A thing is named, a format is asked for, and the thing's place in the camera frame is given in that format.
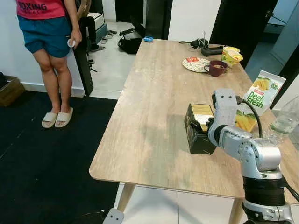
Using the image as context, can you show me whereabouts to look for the person left hand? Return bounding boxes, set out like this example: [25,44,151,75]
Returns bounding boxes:
[67,29,84,50]

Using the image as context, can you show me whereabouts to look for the Peel Fresh juice carton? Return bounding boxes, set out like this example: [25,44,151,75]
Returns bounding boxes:
[235,70,286,133]

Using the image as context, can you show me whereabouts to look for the black yellow coffee box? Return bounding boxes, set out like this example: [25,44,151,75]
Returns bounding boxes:
[184,103,219,155]

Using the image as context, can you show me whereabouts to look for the seated person in black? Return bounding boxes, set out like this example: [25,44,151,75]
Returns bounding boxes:
[76,0,106,53]

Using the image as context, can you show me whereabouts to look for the person in red shirt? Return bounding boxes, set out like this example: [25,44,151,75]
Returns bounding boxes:
[15,0,84,129]

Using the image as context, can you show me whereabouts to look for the black panel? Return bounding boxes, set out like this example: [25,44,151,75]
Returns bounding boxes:
[70,16,95,97]

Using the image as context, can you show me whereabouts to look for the black bag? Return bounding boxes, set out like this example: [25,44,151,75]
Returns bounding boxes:
[117,34,144,55]

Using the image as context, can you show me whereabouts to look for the beige slipper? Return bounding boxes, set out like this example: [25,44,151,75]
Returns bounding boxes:
[41,111,58,129]
[54,107,74,128]

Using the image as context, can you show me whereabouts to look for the cardboard box with dark items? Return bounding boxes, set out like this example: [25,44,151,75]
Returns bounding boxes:
[0,74,25,107]

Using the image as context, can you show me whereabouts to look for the clear water bottle teal cap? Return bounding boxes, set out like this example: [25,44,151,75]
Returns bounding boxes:
[263,96,299,146]

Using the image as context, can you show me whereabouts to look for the black door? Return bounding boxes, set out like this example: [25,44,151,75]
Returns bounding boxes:
[209,0,279,70]

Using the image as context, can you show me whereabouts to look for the light wooden table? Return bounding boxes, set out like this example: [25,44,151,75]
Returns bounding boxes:
[89,39,299,224]

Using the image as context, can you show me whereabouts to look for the patterned round plate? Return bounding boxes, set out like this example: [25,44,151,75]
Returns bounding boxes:
[182,56,212,73]

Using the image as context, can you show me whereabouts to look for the yellow noodle cup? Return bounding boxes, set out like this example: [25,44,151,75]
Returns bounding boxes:
[221,46,244,68]

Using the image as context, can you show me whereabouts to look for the black handheld device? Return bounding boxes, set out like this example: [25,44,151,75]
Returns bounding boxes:
[200,45,225,57]

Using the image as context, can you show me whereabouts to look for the maroon mug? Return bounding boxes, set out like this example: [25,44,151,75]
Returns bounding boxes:
[204,60,228,77]

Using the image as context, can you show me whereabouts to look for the black floor mat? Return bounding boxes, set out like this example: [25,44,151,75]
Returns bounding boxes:
[0,90,121,224]

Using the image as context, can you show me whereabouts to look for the dark grey door with handle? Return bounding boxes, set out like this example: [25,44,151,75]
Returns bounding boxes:
[145,0,173,41]

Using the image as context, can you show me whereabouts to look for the black cable bundle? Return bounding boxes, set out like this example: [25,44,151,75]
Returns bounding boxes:
[179,32,209,49]

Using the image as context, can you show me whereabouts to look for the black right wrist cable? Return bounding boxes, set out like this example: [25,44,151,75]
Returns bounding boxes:
[235,96,263,139]

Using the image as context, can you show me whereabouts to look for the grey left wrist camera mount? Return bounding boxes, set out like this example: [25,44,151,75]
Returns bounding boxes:
[102,208,125,224]

